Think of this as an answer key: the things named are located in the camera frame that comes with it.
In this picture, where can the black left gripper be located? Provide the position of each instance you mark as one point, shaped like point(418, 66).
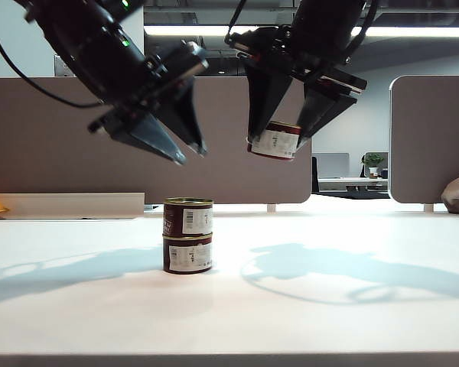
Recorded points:
point(157, 84)

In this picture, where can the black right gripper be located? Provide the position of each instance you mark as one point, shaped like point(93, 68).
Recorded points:
point(290, 57)

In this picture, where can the dark red tin can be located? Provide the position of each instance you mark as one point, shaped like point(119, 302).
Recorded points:
point(187, 218)
point(275, 143)
point(187, 256)

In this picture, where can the grey distant desk divider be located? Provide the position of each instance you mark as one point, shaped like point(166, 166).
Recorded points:
point(331, 165)

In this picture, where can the white distant desk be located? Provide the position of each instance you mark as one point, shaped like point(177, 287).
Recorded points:
point(352, 180)

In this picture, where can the green potted plant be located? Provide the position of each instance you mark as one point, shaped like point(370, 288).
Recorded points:
point(373, 162)

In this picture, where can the long ceiling light strip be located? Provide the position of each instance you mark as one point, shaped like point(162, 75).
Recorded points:
point(176, 30)

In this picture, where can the white partition foot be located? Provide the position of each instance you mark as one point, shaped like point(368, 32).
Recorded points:
point(271, 208)

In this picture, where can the wide brown desk partition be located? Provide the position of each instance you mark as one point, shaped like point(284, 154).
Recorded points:
point(42, 160)

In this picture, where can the narrow brown desk partition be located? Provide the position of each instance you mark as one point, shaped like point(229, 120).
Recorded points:
point(432, 134)

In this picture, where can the brown crumpled bag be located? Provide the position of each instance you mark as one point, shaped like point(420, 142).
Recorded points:
point(457, 197)

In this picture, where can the metal wall switch plate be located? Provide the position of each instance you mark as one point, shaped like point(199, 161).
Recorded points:
point(58, 68)

